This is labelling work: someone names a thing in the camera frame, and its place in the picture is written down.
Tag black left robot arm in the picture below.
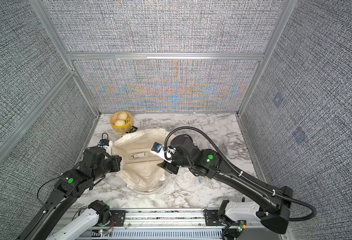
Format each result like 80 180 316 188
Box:
17 153 122 240

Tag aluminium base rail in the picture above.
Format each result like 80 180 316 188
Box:
47 203 291 240

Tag rear white steamed bun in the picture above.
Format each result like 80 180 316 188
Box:
118 111 129 121

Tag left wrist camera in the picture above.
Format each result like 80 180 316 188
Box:
81 139 110 169

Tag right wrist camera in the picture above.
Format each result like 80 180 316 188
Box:
150 134 199 164

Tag clear compass case second row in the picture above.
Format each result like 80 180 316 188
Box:
132 153 148 159

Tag cream canvas tote bag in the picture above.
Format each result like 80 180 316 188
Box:
108 129 169 195

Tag front white steamed bun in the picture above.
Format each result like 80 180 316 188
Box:
114 119 126 127

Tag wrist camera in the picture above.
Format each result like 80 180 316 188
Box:
81 139 110 169
150 134 199 164

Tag clear compass case green label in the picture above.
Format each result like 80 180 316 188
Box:
220 142 228 156

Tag black snack packet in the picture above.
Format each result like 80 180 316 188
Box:
128 126 138 134

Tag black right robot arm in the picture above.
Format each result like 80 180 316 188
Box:
151 147 293 234

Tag white steamed bun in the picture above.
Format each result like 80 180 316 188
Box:
118 111 129 121
114 119 126 127

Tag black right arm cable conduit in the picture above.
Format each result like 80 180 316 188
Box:
163 126 317 222

